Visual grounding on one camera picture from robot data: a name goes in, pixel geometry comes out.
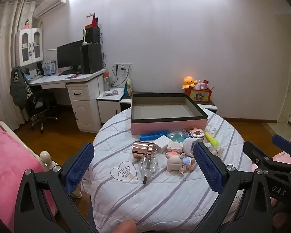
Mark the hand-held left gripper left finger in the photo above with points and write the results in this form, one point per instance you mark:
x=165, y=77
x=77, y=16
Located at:
x=78, y=170

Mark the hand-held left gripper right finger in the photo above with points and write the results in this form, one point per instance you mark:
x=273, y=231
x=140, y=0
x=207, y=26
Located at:
x=208, y=170

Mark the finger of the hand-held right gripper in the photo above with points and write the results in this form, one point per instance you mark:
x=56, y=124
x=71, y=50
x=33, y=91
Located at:
x=280, y=139
x=257, y=153

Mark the yellow tube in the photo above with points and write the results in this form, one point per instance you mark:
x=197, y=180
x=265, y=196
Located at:
x=212, y=139

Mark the big-headed doll figure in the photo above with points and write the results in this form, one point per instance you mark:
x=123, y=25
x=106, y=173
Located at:
x=174, y=162

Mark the pink building block toy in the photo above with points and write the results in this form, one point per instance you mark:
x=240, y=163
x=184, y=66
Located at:
x=196, y=133

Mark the small pink figure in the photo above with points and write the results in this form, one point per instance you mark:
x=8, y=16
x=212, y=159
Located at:
x=172, y=153

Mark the white block figure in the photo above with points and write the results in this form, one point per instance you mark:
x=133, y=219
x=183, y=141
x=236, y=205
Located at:
x=175, y=146

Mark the teal round clear container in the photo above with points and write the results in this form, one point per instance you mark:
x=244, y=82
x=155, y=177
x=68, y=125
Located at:
x=177, y=137

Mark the white charger adapter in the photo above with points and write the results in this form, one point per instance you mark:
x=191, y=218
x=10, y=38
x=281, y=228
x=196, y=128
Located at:
x=161, y=143

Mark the clear glass bottle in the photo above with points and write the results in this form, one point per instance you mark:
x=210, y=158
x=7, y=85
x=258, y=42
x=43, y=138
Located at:
x=149, y=165

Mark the pink and black box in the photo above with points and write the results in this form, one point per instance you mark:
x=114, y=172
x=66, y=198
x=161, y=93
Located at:
x=160, y=126

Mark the blue ribbed plastic bar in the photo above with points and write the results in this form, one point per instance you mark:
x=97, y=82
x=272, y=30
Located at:
x=152, y=135

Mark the rose gold cylinder jar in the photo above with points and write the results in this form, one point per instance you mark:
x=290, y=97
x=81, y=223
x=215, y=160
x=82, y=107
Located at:
x=143, y=149

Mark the person's right hand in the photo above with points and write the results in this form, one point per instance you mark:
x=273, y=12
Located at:
x=281, y=217

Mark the person's left hand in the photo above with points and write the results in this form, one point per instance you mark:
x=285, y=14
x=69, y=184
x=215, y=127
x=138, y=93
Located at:
x=124, y=227

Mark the pink floor mat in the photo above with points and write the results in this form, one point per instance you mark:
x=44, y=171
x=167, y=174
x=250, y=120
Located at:
x=283, y=156

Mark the white desk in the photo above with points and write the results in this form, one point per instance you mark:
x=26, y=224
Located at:
x=84, y=116

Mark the round table with striped cloth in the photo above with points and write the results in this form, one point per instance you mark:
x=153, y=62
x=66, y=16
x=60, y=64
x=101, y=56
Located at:
x=160, y=199

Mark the low black-topped bench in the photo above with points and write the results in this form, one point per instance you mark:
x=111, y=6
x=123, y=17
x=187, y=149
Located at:
x=209, y=107

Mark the white nightstand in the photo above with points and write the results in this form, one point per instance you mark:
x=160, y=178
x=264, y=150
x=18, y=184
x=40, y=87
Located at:
x=109, y=109

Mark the pink blanket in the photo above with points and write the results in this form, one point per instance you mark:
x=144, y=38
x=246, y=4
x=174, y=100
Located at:
x=9, y=155

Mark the red storage box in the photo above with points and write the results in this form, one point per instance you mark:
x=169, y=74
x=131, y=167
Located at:
x=198, y=95

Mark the black office chair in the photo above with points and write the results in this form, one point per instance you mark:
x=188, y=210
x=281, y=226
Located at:
x=42, y=102

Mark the colourful magazine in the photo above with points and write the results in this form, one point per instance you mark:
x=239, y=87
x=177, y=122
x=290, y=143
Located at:
x=111, y=92

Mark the purple plush toy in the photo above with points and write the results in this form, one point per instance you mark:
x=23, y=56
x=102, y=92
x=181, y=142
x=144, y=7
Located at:
x=200, y=85

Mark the orange octopus plush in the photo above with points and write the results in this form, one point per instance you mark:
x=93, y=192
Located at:
x=190, y=81

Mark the clear bottle with red cap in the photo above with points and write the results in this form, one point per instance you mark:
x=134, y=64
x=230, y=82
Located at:
x=107, y=82

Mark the pink book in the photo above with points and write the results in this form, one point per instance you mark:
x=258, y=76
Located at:
x=71, y=77

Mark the yellow and blue snack bag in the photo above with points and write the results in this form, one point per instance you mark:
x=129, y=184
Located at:
x=128, y=88

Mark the black keyboard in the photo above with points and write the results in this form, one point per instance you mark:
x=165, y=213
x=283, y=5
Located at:
x=68, y=72

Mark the grey patterned jacket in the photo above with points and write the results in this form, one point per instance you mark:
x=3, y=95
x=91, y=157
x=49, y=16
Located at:
x=18, y=87

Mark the blue and white carton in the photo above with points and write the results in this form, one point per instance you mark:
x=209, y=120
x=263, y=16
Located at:
x=49, y=68

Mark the black computer tower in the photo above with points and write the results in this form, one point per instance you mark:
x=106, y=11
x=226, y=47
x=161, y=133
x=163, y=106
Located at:
x=92, y=58

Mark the black computer monitor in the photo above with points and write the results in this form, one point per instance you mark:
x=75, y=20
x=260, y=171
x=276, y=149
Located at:
x=70, y=55

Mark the white hutch cabinet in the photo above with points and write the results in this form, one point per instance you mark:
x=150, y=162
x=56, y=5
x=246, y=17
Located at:
x=37, y=43

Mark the small white desk fan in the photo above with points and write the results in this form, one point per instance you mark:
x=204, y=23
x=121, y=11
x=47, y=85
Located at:
x=84, y=32

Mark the beige curtain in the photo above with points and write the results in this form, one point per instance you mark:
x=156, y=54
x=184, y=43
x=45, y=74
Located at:
x=2, y=53

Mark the small pink doll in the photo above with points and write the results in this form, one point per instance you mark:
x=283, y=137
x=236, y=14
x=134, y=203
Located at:
x=27, y=24

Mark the white air conditioner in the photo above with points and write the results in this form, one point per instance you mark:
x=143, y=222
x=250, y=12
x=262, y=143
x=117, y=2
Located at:
x=51, y=4

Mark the white bed frame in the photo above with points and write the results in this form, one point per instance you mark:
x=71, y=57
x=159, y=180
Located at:
x=45, y=156

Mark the white wall outlet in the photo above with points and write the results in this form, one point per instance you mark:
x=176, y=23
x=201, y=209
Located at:
x=123, y=66

